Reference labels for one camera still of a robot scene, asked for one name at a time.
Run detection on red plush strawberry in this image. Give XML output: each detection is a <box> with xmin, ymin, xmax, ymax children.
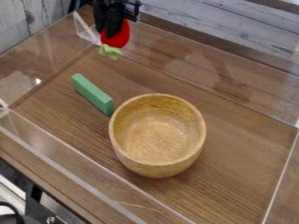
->
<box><xmin>99</xmin><ymin>19</ymin><xmax>131</xmax><ymax>60</ymax></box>

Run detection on wooden bowl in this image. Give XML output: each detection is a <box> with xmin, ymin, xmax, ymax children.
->
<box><xmin>108</xmin><ymin>94</ymin><xmax>207</xmax><ymax>179</ymax></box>

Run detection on black metal table frame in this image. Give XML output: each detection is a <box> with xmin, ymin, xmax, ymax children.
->
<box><xmin>0</xmin><ymin>159</ymin><xmax>88</xmax><ymax>224</ymax></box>

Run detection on green rectangular block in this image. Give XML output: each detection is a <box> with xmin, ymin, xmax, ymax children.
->
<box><xmin>71</xmin><ymin>73</ymin><xmax>115</xmax><ymax>116</ymax></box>

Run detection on clear acrylic tray walls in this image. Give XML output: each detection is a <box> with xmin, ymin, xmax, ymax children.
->
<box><xmin>0</xmin><ymin>10</ymin><xmax>299</xmax><ymax>224</ymax></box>

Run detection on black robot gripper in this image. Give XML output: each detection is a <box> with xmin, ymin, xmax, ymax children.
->
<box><xmin>94</xmin><ymin>0</ymin><xmax>143</xmax><ymax>38</ymax></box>

